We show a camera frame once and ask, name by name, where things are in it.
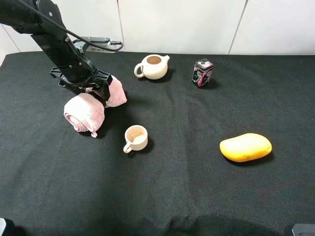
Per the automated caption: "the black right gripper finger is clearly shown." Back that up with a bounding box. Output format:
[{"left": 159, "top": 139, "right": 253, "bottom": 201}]
[{"left": 91, "top": 82, "right": 110, "bottom": 106}]

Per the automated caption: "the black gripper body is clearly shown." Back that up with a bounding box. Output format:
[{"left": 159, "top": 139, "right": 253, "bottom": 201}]
[{"left": 50, "top": 54, "right": 113, "bottom": 95}]

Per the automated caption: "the pink towel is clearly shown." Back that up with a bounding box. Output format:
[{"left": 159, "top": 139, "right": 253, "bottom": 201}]
[{"left": 63, "top": 77, "right": 127, "bottom": 138}]

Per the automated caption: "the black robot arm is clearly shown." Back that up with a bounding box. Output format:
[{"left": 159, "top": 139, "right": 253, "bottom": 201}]
[{"left": 0, "top": 0, "right": 113, "bottom": 105}]

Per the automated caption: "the cream ceramic cup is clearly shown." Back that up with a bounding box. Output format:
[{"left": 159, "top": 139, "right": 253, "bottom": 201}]
[{"left": 123, "top": 125, "right": 148, "bottom": 153}]

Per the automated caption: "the cream ceramic teapot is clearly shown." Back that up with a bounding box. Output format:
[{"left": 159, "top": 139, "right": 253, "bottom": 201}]
[{"left": 134, "top": 54, "right": 170, "bottom": 80}]

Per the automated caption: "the black table cloth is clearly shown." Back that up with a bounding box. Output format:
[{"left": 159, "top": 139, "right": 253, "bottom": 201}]
[{"left": 0, "top": 52, "right": 315, "bottom": 236}]

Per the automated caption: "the black floral tin box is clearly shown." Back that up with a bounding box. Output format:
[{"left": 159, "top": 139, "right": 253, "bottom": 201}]
[{"left": 192, "top": 58, "right": 214, "bottom": 88}]

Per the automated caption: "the yellow mango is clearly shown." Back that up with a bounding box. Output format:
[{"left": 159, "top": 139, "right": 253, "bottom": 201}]
[{"left": 220, "top": 133, "right": 272, "bottom": 163}]

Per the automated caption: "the grey base corner left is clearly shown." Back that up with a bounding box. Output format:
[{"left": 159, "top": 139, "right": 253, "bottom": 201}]
[{"left": 0, "top": 218, "right": 6, "bottom": 235}]

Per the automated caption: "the grey base corner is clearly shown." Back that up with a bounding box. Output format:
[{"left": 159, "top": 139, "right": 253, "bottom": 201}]
[
  {"left": 0, "top": 218, "right": 6, "bottom": 235},
  {"left": 292, "top": 224, "right": 315, "bottom": 236}
]

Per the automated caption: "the grey base corner right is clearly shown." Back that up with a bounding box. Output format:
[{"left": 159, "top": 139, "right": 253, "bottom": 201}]
[{"left": 292, "top": 224, "right": 315, "bottom": 236}]

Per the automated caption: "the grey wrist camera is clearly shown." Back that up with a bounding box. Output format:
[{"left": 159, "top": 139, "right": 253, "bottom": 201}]
[{"left": 73, "top": 36, "right": 122, "bottom": 54}]

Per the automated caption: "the black camera cable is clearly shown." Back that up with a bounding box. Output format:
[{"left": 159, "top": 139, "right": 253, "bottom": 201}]
[{"left": 18, "top": 0, "right": 124, "bottom": 52}]

